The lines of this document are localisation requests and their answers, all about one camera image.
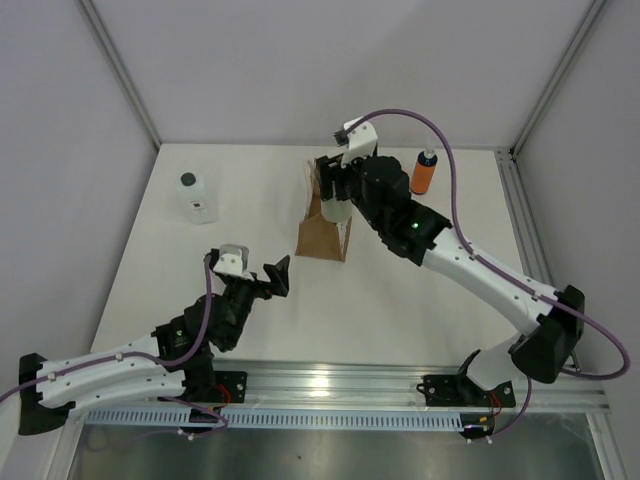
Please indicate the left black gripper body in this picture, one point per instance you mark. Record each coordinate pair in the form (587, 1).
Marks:
(241, 297)

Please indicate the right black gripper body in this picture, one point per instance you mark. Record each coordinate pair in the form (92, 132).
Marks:
(355, 191)

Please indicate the green bottle white cap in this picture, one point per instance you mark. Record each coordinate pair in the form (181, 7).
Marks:
(336, 211)

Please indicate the orange bottle blue cap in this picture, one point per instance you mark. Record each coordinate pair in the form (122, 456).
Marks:
(423, 172)

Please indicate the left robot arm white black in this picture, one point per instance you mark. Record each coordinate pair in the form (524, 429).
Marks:
(175, 362)

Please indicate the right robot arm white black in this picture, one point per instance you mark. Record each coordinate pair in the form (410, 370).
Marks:
(545, 318)

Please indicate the clear bottle black cap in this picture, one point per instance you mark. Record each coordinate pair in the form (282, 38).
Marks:
(200, 206)

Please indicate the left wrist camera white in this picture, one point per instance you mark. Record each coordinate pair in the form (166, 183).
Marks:
(232, 260)

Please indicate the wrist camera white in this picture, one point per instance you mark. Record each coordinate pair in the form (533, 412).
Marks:
(359, 140)
(232, 260)

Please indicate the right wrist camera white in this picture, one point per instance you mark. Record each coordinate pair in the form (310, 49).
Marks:
(359, 140)

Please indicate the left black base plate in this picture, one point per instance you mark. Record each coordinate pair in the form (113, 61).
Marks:
(205, 399)

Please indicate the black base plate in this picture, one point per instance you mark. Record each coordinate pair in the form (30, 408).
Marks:
(457, 392)
(205, 399)

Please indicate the aluminium mounting rail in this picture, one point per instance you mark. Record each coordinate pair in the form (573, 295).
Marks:
(324, 386)

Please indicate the right side aluminium rail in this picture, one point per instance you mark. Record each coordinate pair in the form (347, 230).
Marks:
(528, 239)

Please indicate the white slotted cable duct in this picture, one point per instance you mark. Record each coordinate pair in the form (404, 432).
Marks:
(167, 416)

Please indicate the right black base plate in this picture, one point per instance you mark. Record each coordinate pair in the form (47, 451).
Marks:
(457, 392)

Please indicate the left aluminium frame post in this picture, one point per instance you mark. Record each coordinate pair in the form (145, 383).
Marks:
(112, 57)

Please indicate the aluminium frame post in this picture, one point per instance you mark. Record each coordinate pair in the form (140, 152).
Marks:
(566, 62)
(112, 57)

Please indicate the right aluminium frame post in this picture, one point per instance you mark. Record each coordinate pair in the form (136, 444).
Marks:
(566, 62)

